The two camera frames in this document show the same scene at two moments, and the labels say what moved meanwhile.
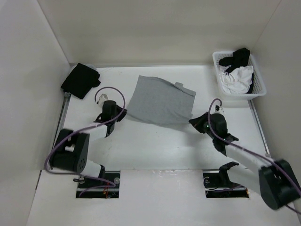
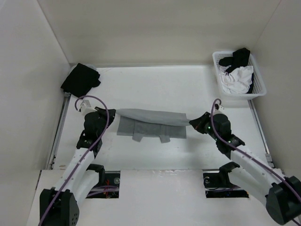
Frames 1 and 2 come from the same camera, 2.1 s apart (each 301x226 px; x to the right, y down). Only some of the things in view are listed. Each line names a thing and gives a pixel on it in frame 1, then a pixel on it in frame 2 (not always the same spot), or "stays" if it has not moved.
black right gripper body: (202, 125) stays
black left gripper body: (118, 111) to (103, 118)
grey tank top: (159, 101) to (140, 123)
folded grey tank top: (91, 66) stays
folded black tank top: (81, 80) stays
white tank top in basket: (238, 81) stays
